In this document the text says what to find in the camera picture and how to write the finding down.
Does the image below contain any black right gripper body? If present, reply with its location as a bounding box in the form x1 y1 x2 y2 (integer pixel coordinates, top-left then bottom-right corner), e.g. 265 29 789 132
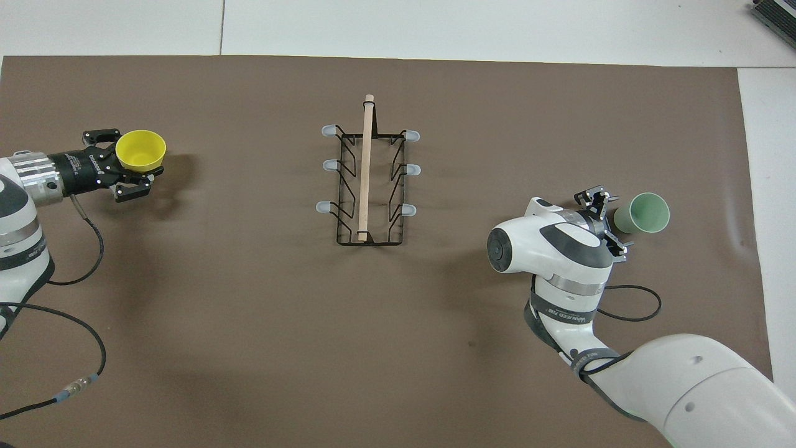
578 205 613 240

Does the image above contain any grey ribbed device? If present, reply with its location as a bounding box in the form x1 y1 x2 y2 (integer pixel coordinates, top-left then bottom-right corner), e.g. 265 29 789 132
749 0 796 32

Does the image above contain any yellow plastic cup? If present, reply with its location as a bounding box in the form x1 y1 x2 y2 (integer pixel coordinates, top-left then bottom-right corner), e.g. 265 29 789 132
115 129 167 175

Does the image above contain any brown table mat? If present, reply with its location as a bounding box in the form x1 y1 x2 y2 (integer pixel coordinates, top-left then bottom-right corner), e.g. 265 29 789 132
0 55 781 448

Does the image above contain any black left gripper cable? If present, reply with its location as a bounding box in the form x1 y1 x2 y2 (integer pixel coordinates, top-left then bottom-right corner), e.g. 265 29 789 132
0 194 106 421

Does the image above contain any mint green plastic cup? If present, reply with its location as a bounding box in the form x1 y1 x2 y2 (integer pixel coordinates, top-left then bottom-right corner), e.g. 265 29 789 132
614 192 671 235

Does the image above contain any black wire cup rack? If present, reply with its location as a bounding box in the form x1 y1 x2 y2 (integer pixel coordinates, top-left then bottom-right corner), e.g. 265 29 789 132
316 94 421 247

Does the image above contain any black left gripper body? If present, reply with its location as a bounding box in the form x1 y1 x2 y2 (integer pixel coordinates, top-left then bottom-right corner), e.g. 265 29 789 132
49 144 120 192

